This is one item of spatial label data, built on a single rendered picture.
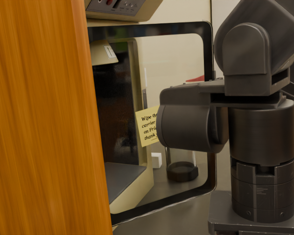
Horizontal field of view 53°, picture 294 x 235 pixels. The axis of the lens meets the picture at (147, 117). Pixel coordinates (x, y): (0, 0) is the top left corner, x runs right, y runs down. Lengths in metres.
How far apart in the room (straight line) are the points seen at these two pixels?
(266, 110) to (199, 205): 0.57
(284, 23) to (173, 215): 0.60
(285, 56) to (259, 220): 0.14
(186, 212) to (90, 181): 0.36
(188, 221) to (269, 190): 0.48
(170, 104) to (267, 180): 0.12
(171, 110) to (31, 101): 0.27
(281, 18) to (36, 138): 0.40
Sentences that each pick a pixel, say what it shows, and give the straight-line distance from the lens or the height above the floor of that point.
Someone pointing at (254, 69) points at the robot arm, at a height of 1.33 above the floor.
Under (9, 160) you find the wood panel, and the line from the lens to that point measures 0.58.
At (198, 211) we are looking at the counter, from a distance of 0.78.
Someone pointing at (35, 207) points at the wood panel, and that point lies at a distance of 0.58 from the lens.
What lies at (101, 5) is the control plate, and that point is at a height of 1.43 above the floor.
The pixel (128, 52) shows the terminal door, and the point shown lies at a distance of 0.57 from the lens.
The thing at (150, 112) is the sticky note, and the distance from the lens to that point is 0.60.
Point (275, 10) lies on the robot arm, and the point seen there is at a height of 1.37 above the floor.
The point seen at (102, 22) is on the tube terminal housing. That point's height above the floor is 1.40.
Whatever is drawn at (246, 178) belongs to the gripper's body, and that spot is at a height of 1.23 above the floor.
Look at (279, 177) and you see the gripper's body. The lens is 0.28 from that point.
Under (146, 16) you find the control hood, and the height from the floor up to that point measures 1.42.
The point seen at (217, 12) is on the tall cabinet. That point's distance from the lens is 3.61.
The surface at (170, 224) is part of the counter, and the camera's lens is 0.74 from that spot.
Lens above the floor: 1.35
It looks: 14 degrees down
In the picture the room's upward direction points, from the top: 5 degrees counter-clockwise
